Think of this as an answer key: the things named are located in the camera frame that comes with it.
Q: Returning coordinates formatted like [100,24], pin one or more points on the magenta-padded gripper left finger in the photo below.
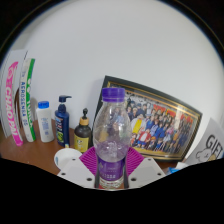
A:
[76,170]

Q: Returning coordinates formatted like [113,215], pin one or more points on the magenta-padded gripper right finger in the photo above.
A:
[148,170]

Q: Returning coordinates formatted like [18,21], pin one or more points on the clear purple-capped water bottle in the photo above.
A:
[111,133]

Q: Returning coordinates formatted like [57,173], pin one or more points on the blue white paper cup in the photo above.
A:
[65,156]

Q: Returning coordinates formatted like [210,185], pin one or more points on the brown yellow-label pump bottle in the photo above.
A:
[82,136]

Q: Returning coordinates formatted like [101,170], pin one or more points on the dark blue pump bottle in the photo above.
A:
[62,125]

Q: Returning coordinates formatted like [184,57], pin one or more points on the framed group picture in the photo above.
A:
[160,123]

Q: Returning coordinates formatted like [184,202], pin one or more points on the white blue-capped bottle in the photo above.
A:
[45,125]

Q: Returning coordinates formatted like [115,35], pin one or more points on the white paper gift bag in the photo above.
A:
[208,143]

